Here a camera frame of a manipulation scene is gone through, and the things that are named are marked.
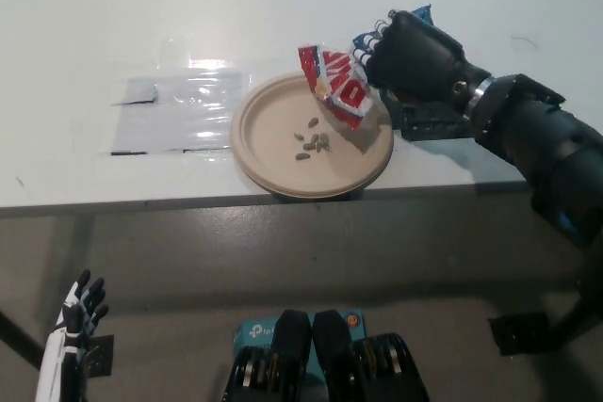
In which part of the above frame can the beige paper plate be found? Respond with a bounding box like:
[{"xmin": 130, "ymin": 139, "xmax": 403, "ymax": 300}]
[{"xmin": 230, "ymin": 71, "xmax": 395, "ymax": 199}]

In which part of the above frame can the red blue sunflower seed bag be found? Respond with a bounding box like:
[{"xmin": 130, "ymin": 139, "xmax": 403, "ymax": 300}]
[{"xmin": 296, "ymin": 2, "xmax": 435, "ymax": 133}]

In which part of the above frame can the black tape patch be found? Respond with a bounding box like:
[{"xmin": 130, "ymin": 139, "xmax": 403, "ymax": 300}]
[{"xmin": 380, "ymin": 88, "xmax": 477, "ymax": 142}]

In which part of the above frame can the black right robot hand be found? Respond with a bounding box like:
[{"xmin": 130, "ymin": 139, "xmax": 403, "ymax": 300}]
[{"xmin": 350, "ymin": 8, "xmax": 494, "ymax": 114}]

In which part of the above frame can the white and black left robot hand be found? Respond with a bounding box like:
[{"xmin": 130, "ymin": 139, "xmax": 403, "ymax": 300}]
[{"xmin": 35, "ymin": 268, "xmax": 111, "ymax": 402}]

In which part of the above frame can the clear taped plastic sheet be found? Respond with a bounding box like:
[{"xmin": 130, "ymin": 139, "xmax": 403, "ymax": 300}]
[{"xmin": 99, "ymin": 60, "xmax": 253, "ymax": 158}]

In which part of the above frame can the teal tp-link box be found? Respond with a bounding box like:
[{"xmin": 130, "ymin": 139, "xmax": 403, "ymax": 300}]
[{"xmin": 234, "ymin": 311, "xmax": 367, "ymax": 387}]

